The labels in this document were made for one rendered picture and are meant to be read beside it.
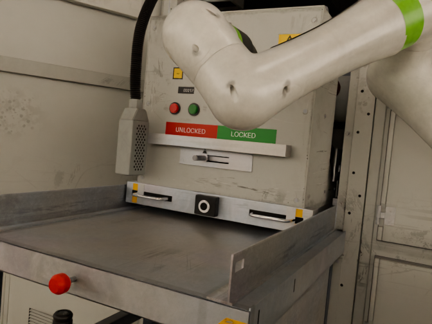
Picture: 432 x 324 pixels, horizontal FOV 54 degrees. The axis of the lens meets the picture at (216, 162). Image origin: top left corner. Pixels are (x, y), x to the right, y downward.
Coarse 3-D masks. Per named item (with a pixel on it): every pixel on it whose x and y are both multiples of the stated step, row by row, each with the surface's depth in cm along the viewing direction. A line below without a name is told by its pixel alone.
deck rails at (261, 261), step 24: (24, 192) 92; (48, 192) 98; (72, 192) 105; (96, 192) 112; (120, 192) 121; (0, 216) 88; (24, 216) 93; (48, 216) 99; (72, 216) 103; (312, 216) 95; (264, 240) 68; (288, 240) 79; (312, 240) 97; (264, 264) 69; (288, 264) 79; (240, 288) 61
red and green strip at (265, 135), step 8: (168, 128) 117; (176, 128) 116; (184, 128) 115; (192, 128) 114; (200, 128) 112; (208, 128) 111; (216, 128) 110; (224, 128) 109; (256, 128) 105; (200, 136) 113; (208, 136) 111; (216, 136) 110; (224, 136) 109; (232, 136) 108; (240, 136) 107; (248, 136) 106; (256, 136) 105; (264, 136) 104; (272, 136) 103
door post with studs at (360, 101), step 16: (368, 64) 114; (352, 80) 116; (352, 96) 116; (368, 96) 114; (352, 112) 116; (368, 112) 114; (352, 128) 116; (368, 128) 114; (352, 144) 116; (368, 144) 114; (352, 160) 116; (352, 176) 116; (352, 192) 116; (352, 208) 116; (336, 224) 118; (352, 224) 116; (352, 240) 116; (352, 256) 116; (352, 272) 116; (352, 288) 116; (336, 320) 118
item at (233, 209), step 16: (128, 192) 122; (144, 192) 120; (160, 192) 117; (176, 192) 115; (192, 192) 112; (176, 208) 115; (192, 208) 112; (224, 208) 108; (240, 208) 106; (256, 208) 104; (272, 208) 102; (304, 208) 99; (256, 224) 104; (272, 224) 102
